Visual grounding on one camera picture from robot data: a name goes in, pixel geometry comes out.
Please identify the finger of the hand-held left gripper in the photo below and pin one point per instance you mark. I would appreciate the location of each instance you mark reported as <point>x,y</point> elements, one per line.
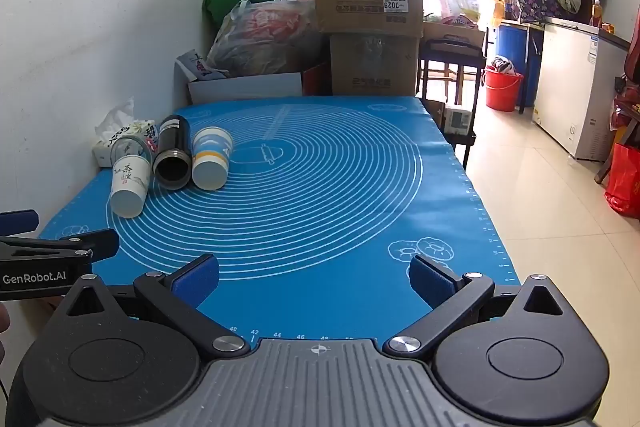
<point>102,243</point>
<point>17,222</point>

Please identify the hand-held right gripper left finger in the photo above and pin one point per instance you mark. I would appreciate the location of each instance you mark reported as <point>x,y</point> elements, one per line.
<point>196,281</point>

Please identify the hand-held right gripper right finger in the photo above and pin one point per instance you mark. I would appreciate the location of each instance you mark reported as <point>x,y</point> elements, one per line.
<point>431,281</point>

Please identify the white ink-print paper cup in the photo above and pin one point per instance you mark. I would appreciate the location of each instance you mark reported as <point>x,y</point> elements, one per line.
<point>129,189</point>

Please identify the clear printed glass cup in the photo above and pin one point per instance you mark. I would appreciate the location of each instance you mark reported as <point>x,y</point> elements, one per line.
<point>131,146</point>

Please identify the black thermos cup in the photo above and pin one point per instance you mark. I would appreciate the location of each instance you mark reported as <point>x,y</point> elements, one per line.
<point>172,157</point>

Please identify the blue yellow striped paper cup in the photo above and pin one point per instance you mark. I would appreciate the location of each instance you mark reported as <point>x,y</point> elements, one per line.
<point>210,164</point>

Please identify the person's left hand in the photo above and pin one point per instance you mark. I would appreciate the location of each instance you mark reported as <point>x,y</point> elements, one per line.
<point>3,322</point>

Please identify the white green tissue pack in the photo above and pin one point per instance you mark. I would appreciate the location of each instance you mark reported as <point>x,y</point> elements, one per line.
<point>107,142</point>

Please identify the blue silicone baking mat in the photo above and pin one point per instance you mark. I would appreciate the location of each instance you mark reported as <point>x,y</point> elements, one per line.
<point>320,207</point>

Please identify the small white device box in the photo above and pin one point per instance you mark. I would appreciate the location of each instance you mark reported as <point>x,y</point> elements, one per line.
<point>457,119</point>

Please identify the small brown box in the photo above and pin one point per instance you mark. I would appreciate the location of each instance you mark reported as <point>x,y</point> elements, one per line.
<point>434,112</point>

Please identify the white flat board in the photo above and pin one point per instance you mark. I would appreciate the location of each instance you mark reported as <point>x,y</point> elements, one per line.
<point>245,88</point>

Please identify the grey patterned small bag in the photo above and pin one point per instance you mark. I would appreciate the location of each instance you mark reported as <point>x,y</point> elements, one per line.
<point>197,66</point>

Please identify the red plastic bucket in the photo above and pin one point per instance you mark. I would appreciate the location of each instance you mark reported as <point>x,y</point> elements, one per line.
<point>501,89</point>

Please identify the dark wooden stool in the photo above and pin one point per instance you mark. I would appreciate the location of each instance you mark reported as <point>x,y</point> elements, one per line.
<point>450,72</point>

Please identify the red shopping bag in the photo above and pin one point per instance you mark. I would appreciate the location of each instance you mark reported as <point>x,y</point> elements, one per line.
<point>624,179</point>

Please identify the taped brown cardboard box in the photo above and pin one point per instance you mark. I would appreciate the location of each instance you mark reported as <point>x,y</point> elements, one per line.
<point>372,64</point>

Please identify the red carton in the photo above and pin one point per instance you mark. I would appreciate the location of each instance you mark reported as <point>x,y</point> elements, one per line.
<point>315,79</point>

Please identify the white chest freezer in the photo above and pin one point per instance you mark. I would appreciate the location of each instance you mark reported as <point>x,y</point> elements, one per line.
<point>570,92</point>

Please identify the blue plastic barrel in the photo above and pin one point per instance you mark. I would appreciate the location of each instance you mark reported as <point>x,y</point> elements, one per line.
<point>515,52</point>

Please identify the clear plastic bag red contents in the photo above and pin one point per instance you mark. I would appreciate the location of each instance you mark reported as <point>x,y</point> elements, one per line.
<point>265,37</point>

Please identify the dark red clothing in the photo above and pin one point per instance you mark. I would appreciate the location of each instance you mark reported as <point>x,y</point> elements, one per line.
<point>629,97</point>

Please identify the white printed sack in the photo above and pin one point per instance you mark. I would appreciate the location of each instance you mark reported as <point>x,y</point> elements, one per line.
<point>452,4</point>

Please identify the orange drink bottle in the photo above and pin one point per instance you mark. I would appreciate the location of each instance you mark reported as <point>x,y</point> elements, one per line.
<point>595,13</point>

